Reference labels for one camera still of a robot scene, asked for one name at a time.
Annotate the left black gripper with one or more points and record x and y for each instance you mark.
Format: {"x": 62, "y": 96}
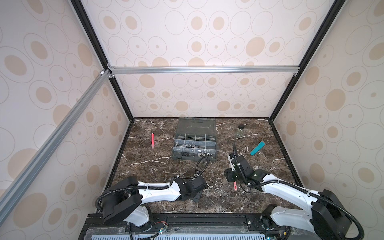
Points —
{"x": 199, "y": 196}

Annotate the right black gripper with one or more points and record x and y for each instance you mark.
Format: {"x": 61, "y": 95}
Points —
{"x": 228, "y": 175}

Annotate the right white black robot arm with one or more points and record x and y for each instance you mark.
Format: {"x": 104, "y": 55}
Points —
{"x": 318, "y": 212}

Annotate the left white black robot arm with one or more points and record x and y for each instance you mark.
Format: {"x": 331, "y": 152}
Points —
{"x": 126, "y": 200}

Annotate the wing nuts inside organizer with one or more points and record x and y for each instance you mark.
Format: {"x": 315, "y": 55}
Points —
{"x": 204, "y": 154}

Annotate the small black-lidded glass jar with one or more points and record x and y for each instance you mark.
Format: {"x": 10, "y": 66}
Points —
{"x": 240, "y": 130}

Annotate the grey compartment organizer box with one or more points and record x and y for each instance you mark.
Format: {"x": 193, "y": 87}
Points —
{"x": 198, "y": 131}

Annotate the pink marker pen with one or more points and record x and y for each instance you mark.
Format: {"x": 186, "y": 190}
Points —
{"x": 152, "y": 140}

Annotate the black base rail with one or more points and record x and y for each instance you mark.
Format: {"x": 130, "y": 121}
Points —
{"x": 194, "y": 227}

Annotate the horizontal aluminium frame bar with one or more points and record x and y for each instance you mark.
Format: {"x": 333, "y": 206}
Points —
{"x": 199, "y": 70}

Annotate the left diagonal aluminium frame bar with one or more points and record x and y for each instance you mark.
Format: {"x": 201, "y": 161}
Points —
{"x": 21, "y": 184}

